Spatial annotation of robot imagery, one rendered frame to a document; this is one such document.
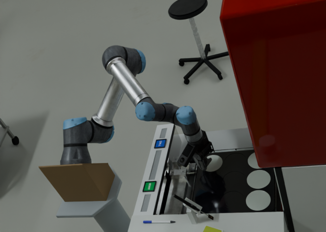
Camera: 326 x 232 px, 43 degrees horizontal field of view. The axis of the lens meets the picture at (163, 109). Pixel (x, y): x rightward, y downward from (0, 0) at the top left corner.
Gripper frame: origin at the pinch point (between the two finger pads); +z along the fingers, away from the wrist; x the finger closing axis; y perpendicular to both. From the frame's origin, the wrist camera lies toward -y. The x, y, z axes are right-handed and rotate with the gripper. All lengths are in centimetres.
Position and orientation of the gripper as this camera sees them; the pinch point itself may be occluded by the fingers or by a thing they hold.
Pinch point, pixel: (202, 169)
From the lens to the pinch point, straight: 193.3
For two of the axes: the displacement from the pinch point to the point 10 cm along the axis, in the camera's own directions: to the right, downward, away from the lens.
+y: 7.0, -6.1, 3.7
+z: 3.1, 7.3, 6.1
